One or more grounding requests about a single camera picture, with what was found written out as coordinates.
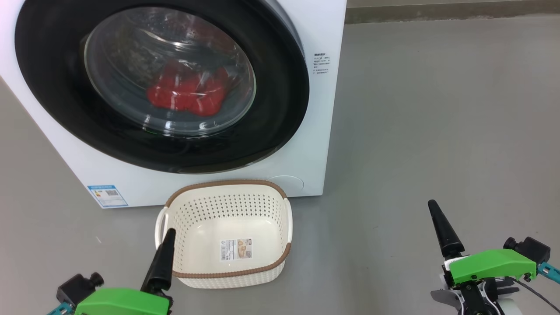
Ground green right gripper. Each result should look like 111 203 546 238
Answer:
427 199 538 315

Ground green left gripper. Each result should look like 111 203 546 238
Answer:
74 228 176 315

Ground red and white garment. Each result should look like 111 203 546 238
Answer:
147 61 230 117

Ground black round glass washer door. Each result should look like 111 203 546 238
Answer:
14 0 310 174

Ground cream laundry basket brown rim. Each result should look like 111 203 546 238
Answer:
155 179 293 289

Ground white front-load washing machine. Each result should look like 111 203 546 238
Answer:
0 0 347 209

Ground paper product label sticker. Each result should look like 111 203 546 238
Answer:
220 238 253 262

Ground blue energy label sticker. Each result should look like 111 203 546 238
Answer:
87 185 129 209

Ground round white filter cover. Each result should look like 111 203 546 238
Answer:
268 175 304 192

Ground small printed text label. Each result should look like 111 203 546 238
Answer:
312 53 331 75

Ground thin black cable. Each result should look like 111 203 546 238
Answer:
510 278 560 313

